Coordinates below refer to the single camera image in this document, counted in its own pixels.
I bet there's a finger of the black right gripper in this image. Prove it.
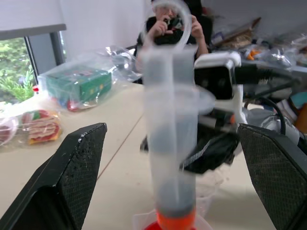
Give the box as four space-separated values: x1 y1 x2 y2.
140 136 150 153
179 132 241 175

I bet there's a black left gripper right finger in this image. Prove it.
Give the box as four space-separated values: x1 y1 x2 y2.
237 123 307 230

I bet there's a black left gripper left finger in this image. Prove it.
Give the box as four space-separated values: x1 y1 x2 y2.
0 123 107 230

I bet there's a large clear plastic syringe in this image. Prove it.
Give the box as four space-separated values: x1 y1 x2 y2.
140 0 216 230

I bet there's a black handheld camera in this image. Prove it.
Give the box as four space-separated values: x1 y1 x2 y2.
165 13 186 31

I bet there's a clear cup with red liquid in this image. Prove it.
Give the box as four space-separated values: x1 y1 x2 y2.
132 207 212 230

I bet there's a person's left hand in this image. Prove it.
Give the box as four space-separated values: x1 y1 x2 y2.
190 14 205 40

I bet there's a person's right hand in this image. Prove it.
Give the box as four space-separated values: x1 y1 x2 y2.
151 14 174 38

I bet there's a red yellow snack packet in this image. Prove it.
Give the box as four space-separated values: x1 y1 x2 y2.
21 109 62 146

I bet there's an orange object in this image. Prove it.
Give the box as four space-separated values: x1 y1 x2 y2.
294 103 307 134

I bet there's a clear bagged red snack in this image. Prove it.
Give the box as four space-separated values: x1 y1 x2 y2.
0 116 19 147

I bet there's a teal object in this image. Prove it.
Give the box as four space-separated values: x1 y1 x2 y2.
289 92 307 111

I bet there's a green printed cardboard box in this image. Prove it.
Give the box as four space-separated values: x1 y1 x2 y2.
45 66 113 104

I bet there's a brown cardboard box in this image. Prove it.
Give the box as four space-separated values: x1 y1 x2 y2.
212 16 262 47

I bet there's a green box in bag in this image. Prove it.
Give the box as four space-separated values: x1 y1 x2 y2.
37 46 144 113

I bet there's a person in black clothes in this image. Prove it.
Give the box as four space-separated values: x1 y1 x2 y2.
133 0 214 84

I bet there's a white window roller blind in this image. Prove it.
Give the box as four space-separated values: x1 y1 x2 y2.
0 0 67 41

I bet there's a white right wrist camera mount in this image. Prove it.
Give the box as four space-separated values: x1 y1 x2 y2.
193 51 244 122

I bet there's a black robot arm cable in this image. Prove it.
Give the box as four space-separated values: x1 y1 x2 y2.
234 64 302 135

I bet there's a dark grey window frame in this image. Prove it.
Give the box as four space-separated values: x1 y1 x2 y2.
23 30 66 78

